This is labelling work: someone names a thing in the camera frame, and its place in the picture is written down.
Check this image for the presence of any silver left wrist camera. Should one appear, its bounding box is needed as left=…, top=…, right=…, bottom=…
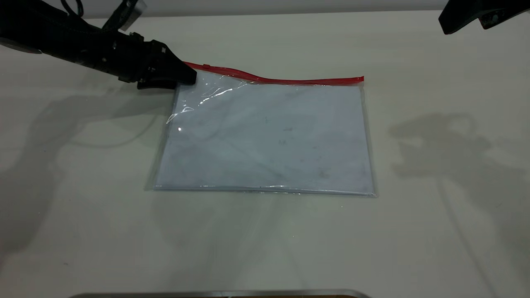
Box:
left=101, top=0, right=148, bottom=32

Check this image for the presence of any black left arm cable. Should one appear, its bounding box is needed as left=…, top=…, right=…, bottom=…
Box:
left=60, top=0, right=85, bottom=18

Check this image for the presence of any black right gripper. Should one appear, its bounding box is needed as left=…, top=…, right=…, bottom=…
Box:
left=438, top=0, right=530, bottom=35

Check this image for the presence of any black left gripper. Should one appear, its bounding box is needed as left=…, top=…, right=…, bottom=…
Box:
left=118, top=31, right=198, bottom=90

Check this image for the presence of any clear zip bag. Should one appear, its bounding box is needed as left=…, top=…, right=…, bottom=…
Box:
left=145, top=61, right=377, bottom=198

